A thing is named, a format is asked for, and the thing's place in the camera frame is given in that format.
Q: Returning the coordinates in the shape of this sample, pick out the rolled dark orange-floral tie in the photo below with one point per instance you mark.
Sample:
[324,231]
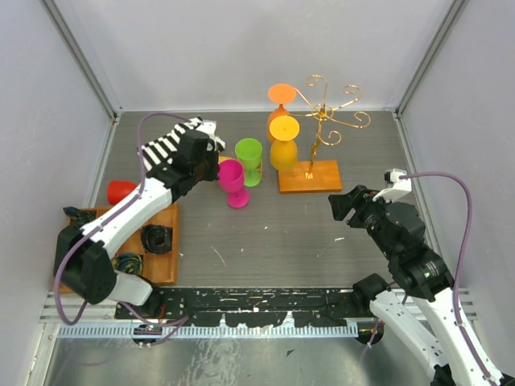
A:
[79,217]

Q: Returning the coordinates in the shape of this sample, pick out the rolled blue-yellow tie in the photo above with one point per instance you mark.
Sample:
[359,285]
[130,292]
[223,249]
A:
[131,263]

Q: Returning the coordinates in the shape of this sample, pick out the red plastic wine glass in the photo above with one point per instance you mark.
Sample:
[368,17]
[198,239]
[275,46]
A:
[117,190]

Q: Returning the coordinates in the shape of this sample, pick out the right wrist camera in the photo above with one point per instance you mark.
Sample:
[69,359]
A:
[397,186]

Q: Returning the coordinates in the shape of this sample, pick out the black white striped cloth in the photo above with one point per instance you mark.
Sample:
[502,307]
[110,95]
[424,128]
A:
[161,149]

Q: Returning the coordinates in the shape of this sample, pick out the green plastic wine glass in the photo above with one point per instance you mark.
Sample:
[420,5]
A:
[249,154]

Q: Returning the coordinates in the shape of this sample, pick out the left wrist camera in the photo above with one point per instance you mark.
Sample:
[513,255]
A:
[209,127]

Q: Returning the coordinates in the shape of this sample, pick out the orange plastic wine glass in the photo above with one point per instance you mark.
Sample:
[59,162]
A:
[280,94]

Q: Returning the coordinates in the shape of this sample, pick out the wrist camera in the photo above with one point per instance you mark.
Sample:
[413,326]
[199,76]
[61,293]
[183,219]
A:
[397,186]
[209,127]

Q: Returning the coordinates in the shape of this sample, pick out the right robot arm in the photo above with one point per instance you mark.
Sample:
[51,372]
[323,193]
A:
[448,348]

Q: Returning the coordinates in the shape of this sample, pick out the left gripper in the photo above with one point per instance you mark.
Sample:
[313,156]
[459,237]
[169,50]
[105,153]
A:
[214,155]

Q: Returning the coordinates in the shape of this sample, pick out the wooden compartment tray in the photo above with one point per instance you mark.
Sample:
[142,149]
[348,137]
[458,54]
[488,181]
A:
[94,268]

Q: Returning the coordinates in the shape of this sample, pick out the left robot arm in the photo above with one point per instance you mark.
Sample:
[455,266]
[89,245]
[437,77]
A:
[160,188]

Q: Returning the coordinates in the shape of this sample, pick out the gold wire wine glass rack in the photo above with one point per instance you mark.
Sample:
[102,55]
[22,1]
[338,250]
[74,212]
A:
[316,175]

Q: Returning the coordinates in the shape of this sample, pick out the magenta plastic wine glass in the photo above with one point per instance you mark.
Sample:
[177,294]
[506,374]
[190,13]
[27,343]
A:
[231,178]

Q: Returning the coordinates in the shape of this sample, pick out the white slotted cable duct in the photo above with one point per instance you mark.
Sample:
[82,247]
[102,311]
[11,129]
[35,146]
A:
[129,329]

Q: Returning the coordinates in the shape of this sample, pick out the yellow plastic wine glass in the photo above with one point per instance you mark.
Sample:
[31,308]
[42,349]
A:
[223,159]

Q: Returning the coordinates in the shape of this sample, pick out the yellow-orange plastic wine glass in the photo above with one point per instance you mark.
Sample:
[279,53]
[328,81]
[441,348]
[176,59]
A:
[284,150]

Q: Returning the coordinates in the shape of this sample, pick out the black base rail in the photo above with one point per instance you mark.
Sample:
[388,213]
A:
[250,306]

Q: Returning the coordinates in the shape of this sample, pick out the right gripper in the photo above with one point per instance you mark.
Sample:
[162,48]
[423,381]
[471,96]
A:
[341,203]

